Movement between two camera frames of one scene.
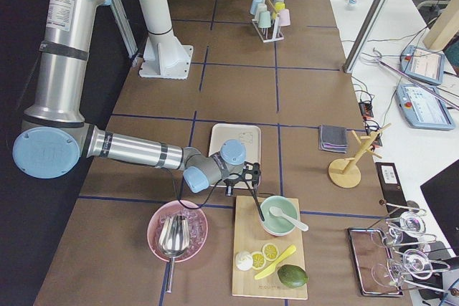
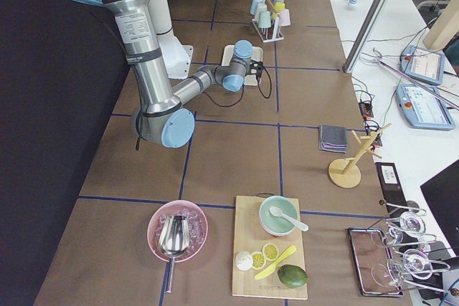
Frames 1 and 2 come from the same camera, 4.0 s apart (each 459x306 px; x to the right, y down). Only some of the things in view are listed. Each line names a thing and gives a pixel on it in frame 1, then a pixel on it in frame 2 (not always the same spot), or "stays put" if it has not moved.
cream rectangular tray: [248, 134] -> [249, 79]
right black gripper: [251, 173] -> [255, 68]
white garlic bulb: [244, 260] stays put
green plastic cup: [264, 19] stays put
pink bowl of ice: [198, 228] stays put
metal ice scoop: [173, 241] stays put
